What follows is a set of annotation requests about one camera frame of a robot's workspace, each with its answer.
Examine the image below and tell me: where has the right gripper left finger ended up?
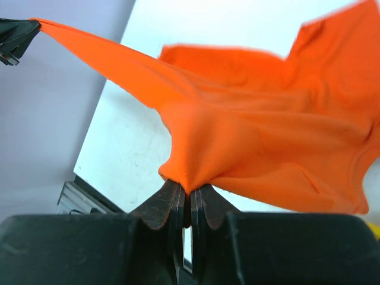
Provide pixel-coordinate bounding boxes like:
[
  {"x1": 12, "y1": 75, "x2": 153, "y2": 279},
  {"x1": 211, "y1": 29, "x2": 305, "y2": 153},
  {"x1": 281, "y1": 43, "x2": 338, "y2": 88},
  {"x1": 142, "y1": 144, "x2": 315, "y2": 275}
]
[{"x1": 130, "y1": 180, "x2": 185, "y2": 284}]

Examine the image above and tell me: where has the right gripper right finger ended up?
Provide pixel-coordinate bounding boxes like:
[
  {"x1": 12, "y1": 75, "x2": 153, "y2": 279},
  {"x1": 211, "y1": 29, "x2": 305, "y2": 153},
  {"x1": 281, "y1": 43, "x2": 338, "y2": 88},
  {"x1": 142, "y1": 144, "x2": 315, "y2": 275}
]
[{"x1": 190, "y1": 184, "x2": 240, "y2": 284}]

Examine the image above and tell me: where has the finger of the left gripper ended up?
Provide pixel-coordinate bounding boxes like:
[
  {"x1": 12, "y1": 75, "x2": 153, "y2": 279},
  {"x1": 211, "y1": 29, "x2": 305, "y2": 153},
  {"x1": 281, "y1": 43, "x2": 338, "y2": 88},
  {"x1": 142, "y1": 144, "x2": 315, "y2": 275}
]
[
  {"x1": 1, "y1": 18, "x2": 41, "y2": 59},
  {"x1": 0, "y1": 53, "x2": 20, "y2": 66}
]

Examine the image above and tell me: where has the orange t shirt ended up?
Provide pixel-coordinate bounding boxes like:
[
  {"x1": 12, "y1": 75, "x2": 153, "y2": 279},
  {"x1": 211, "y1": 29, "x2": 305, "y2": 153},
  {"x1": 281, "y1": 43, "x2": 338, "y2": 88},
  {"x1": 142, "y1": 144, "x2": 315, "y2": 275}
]
[{"x1": 40, "y1": 1, "x2": 379, "y2": 214}]

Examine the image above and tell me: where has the yellow plastic tray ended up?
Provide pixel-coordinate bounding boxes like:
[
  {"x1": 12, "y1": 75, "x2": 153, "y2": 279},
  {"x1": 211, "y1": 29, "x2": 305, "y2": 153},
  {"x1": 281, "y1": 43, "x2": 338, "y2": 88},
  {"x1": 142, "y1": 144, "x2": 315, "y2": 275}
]
[{"x1": 366, "y1": 223, "x2": 380, "y2": 240}]

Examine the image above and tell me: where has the aluminium frame rail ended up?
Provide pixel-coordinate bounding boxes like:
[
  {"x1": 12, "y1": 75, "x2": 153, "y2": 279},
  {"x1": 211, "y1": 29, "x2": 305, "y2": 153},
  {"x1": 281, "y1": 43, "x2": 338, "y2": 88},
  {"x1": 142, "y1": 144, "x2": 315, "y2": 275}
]
[{"x1": 57, "y1": 175, "x2": 125, "y2": 214}]

